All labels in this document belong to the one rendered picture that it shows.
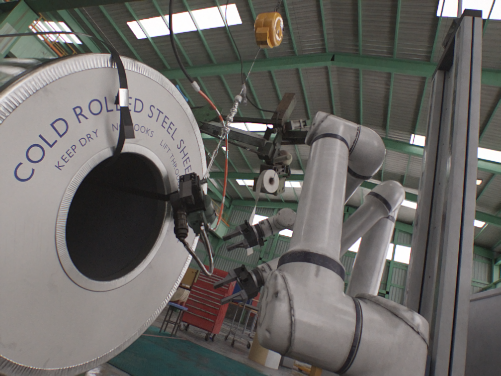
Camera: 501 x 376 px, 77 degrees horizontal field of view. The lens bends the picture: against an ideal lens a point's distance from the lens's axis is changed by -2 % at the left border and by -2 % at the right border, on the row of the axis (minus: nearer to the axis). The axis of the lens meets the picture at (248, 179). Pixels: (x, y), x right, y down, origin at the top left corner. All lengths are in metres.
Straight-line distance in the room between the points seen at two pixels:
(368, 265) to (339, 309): 0.75
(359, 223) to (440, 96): 0.61
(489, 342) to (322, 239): 0.51
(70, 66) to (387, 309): 1.05
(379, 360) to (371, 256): 0.77
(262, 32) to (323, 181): 1.33
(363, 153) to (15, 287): 1.10
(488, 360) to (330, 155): 0.63
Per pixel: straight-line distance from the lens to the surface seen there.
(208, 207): 1.51
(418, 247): 1.20
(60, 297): 1.27
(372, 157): 1.09
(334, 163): 0.92
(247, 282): 1.38
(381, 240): 1.46
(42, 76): 1.09
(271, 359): 5.89
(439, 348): 0.89
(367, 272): 1.41
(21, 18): 6.50
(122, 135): 1.22
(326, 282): 0.69
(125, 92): 1.21
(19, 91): 1.05
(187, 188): 1.40
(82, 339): 1.42
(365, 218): 1.34
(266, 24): 2.05
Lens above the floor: 0.58
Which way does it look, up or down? 22 degrees up
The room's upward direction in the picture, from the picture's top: 20 degrees clockwise
